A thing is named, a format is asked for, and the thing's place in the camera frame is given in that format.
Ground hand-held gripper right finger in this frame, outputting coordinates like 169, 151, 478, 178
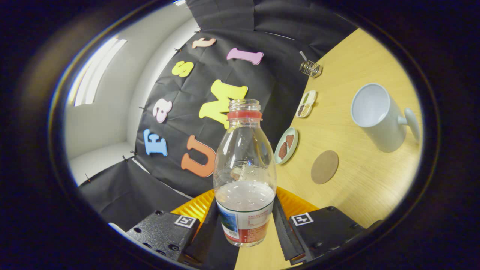
272, 186, 367, 265

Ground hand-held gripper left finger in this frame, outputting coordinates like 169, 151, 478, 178
125, 189, 220, 265

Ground round brown coaster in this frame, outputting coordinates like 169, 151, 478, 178
310, 150, 339, 185

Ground clear plastic juice bottle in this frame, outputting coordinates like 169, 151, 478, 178
213, 99, 278, 248

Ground white mug cup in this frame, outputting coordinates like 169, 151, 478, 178
351, 83, 421, 153

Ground wooden table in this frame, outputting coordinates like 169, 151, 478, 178
234, 28, 424, 270

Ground pale green round plate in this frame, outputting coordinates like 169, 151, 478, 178
274, 127, 299, 165

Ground white divided sauce dish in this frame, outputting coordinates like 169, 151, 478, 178
295, 90, 318, 119

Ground small clear glass container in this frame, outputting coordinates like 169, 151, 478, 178
299, 60, 323, 78

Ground long ceiling light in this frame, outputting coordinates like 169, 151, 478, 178
69, 37, 128, 107

